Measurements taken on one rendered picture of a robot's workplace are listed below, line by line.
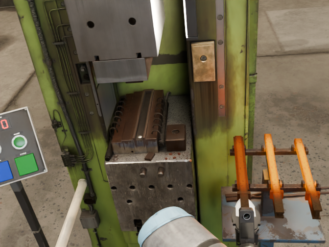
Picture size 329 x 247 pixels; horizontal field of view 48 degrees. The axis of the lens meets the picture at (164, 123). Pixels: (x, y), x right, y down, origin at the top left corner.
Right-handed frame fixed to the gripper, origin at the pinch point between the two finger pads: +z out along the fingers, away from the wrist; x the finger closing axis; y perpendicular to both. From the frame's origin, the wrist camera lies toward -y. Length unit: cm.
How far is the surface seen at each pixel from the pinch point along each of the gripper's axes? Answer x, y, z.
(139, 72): -37, -35, 32
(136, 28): -36, -52, 33
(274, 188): 11.0, 0.0, 5.2
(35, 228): -99, 40, 17
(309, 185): 23.4, 0.1, 6.7
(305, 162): 24.4, 0.7, 18.8
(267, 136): 12.3, 1.4, 35.8
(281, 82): 57, 106, 250
